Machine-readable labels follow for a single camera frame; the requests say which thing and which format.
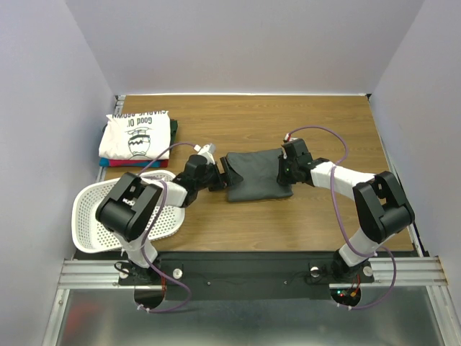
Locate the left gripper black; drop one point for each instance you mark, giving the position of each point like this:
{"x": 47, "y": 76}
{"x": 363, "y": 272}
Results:
{"x": 234, "y": 179}

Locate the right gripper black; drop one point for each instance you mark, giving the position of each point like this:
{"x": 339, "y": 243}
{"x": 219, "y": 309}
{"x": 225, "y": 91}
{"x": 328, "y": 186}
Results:
{"x": 283, "y": 173}

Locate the grey t shirt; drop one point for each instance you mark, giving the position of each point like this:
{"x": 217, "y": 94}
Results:
{"x": 259, "y": 170}

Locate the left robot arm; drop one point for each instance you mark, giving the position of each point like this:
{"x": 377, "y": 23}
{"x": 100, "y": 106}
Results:
{"x": 133, "y": 205}

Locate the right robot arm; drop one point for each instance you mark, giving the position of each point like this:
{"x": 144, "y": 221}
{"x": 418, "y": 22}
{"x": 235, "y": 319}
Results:
{"x": 383, "y": 210}

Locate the red folded t shirt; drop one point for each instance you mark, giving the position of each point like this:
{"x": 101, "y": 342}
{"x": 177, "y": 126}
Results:
{"x": 143, "y": 163}

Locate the dark green folded t shirt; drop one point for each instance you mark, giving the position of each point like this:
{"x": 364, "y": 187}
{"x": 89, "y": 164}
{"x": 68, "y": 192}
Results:
{"x": 173, "y": 131}

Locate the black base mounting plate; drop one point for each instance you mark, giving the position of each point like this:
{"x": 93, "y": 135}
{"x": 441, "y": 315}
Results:
{"x": 219, "y": 276}

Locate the white printed folded t shirt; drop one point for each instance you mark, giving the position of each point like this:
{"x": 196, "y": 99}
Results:
{"x": 136, "y": 136}

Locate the teal folded t shirt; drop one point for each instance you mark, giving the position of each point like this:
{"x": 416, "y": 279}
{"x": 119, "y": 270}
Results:
{"x": 103, "y": 162}

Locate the white perforated plastic basket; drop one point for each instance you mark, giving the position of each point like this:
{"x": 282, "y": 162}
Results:
{"x": 90, "y": 236}

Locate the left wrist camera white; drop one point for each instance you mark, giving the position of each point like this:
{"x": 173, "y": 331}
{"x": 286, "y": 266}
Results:
{"x": 207, "y": 151}

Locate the aluminium front rail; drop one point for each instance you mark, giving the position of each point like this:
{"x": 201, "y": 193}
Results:
{"x": 411, "y": 271}

